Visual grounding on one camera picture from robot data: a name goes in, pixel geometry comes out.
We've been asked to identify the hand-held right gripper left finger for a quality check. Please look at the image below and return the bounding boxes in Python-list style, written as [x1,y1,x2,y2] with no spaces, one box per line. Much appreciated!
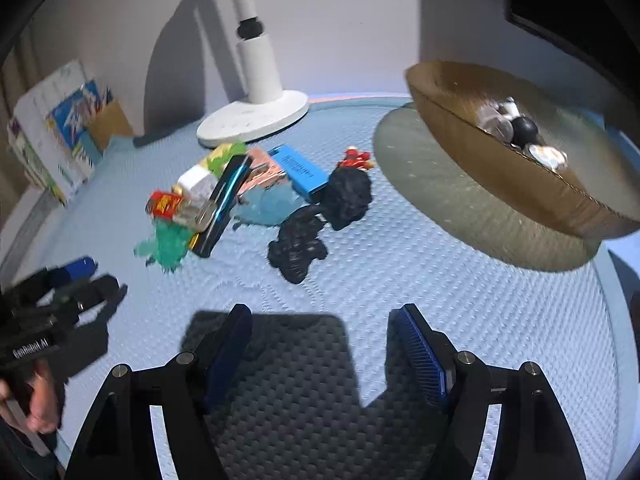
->
[65,304,253,480]

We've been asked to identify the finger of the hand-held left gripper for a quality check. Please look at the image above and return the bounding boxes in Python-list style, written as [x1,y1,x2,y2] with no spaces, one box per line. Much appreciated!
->
[47,274,128,328]
[22,256,97,301]

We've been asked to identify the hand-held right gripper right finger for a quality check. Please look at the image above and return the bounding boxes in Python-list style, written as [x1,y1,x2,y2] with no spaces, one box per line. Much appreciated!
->
[389,304,588,480]

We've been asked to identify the white charger plug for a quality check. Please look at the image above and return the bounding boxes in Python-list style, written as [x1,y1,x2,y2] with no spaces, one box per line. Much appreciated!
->
[176,167,222,200]

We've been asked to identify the blue lighter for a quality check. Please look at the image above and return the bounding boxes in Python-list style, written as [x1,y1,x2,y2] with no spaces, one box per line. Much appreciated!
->
[270,145,332,197]

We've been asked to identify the golden bowl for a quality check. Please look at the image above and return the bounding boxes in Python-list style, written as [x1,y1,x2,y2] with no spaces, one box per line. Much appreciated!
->
[405,61,640,240]

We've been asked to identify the person's left hand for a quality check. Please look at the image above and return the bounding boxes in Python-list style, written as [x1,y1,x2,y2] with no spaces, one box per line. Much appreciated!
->
[0,360,63,433]

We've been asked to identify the blue textured table mat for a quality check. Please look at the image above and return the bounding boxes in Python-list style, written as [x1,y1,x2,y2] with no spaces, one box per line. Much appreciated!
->
[0,95,640,480]

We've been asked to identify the red snack packet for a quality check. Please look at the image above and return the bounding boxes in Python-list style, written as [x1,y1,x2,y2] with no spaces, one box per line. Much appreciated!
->
[146,190,184,219]

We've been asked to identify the silver metal clip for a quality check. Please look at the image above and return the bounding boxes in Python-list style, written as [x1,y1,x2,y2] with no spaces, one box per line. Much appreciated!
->
[175,200,217,232]

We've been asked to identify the black lumpy toy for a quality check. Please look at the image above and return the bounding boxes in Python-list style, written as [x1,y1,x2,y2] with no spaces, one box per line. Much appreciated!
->
[267,207,329,285]
[320,167,374,232]

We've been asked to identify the stack of colourful books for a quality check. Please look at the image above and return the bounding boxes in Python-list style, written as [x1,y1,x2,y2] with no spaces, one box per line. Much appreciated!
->
[7,58,97,206]

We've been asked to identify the brown cardboard box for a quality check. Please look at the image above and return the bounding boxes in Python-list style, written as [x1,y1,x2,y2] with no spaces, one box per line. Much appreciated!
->
[82,100,136,155]

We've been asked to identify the teal plastic toy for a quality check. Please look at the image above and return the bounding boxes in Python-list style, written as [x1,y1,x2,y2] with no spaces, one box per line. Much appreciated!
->
[234,186,302,227]

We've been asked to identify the black and blue stapler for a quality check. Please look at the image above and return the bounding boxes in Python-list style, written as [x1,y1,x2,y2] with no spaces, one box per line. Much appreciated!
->
[191,155,252,259]

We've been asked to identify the orange small box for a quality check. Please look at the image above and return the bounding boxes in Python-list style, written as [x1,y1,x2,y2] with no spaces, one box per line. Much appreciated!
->
[245,149,289,194]

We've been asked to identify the red toy figure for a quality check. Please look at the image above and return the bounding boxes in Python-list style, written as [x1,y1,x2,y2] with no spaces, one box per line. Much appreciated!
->
[337,146,377,172]

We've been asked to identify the white oval trinket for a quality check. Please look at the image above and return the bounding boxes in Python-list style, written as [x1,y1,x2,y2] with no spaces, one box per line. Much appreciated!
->
[525,144,568,168]

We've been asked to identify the white cylindrical trinket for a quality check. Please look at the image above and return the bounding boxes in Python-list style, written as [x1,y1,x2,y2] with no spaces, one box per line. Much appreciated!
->
[475,97,518,141]

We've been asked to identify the black ball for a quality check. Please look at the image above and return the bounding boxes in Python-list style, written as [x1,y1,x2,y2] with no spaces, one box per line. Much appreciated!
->
[510,116,539,147]

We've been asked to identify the white lamp base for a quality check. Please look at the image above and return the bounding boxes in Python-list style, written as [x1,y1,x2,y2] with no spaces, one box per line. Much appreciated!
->
[196,0,310,150]

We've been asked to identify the dark wall monitor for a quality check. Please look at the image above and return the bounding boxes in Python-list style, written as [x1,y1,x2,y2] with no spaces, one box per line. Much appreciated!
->
[505,0,640,68]

